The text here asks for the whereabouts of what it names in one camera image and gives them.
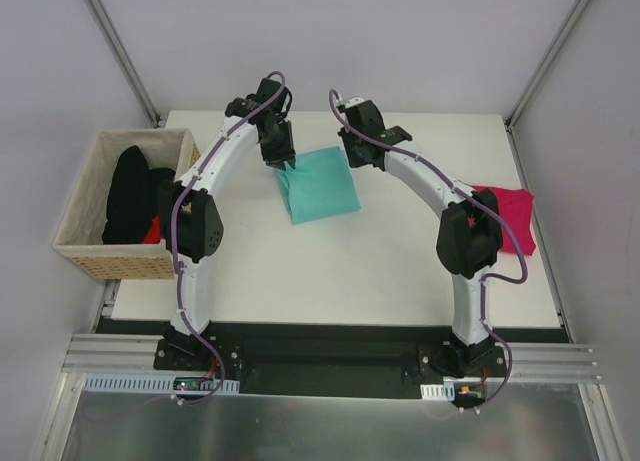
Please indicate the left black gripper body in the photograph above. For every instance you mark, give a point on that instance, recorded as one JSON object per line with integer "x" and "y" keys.
{"x": 279, "y": 151}

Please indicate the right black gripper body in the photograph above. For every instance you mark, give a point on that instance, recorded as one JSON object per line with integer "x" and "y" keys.
{"x": 359, "y": 154}

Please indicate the teal t shirt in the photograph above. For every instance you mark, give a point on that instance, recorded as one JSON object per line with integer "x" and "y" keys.
{"x": 319, "y": 186}

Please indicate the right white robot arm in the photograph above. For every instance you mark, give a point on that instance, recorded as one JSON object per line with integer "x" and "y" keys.
{"x": 468, "y": 237}

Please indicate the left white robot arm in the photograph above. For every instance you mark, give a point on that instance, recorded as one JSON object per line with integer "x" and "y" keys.
{"x": 190, "y": 222}

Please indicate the red t shirt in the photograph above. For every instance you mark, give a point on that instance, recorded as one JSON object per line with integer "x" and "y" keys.
{"x": 153, "y": 235}

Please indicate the black t shirt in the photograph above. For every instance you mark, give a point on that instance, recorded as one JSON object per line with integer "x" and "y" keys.
{"x": 132, "y": 198}

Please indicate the folded pink t shirt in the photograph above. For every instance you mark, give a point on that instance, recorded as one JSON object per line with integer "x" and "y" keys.
{"x": 516, "y": 208}

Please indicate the wicker laundry basket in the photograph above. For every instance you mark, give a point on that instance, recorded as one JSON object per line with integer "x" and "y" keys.
{"x": 79, "y": 237}

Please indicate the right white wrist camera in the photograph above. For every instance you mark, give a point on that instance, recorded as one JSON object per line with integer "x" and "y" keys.
{"x": 343, "y": 104}

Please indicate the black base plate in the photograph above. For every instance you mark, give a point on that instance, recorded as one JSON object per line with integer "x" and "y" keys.
{"x": 385, "y": 362}

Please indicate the aluminium rail frame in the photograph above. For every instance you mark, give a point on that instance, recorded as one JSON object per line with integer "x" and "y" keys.
{"x": 533, "y": 355}

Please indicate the right slotted cable duct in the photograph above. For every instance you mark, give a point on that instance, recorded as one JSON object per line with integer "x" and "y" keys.
{"x": 438, "y": 392}

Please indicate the slotted cable duct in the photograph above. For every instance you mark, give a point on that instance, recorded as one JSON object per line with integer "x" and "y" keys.
{"x": 158, "y": 384}
{"x": 438, "y": 392}

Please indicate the left slotted cable duct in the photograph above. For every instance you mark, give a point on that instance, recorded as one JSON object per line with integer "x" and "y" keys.
{"x": 158, "y": 384}

